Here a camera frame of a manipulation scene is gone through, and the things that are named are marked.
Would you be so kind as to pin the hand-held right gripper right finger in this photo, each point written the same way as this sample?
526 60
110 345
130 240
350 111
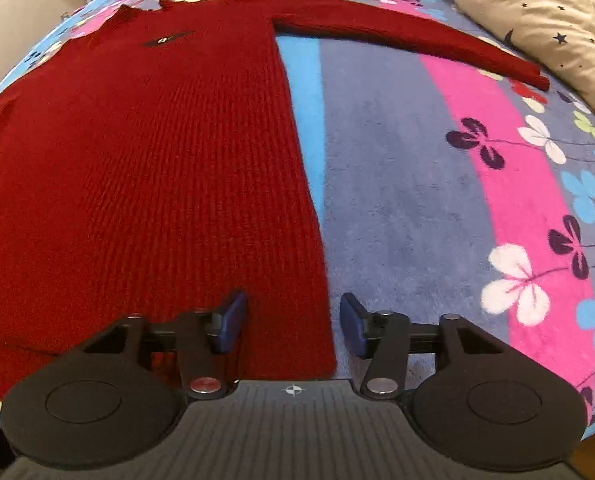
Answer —
351 316

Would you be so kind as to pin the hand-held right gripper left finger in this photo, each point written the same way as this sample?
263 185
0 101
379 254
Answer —
233 316

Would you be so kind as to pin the red knit sweater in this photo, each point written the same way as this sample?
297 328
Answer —
152 185

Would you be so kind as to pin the floral striped blanket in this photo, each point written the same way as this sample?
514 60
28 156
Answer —
402 185

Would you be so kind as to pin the beige star print duvet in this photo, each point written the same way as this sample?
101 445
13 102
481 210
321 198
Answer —
542 25

